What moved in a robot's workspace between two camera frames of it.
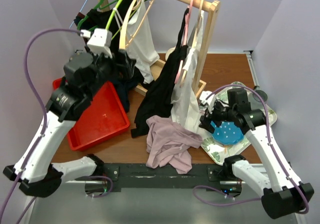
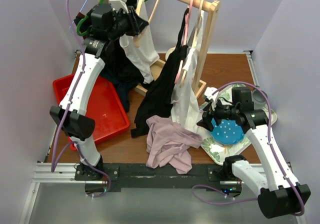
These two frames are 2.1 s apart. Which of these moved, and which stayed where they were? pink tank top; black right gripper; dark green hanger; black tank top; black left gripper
Moved: black left gripper
Stayed: dark green hanger; black tank top; pink tank top; black right gripper
